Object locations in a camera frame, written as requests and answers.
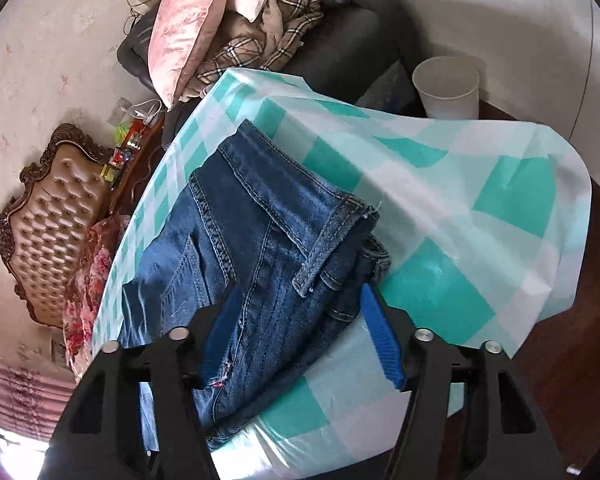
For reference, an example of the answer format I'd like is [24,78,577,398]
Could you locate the tufted beige headboard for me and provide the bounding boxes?
[0,124,112,328]

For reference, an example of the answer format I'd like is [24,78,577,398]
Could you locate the blue denim jeans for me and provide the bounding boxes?
[120,122,390,449]

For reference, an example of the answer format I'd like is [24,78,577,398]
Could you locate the yellow jar on nightstand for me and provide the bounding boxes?
[100,162,122,188]

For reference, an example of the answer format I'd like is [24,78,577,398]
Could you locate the beige plaid blanket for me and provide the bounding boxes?
[180,0,323,102]

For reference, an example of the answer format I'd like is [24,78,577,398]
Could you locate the teal white checkered cloth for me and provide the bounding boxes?
[93,70,592,479]

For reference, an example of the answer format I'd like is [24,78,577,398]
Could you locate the black leather armchair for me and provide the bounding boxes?
[117,0,424,146]

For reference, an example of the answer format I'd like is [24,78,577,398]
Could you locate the dark wooden nightstand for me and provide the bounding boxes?
[108,114,164,214]

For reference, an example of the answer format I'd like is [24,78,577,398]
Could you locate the red floral bed quilt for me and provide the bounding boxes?
[62,214,130,382]

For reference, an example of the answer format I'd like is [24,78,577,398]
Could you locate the white plastic bin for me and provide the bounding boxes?
[412,56,480,120]

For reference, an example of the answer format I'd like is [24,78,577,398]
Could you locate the large pink pillow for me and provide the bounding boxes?
[148,0,227,108]

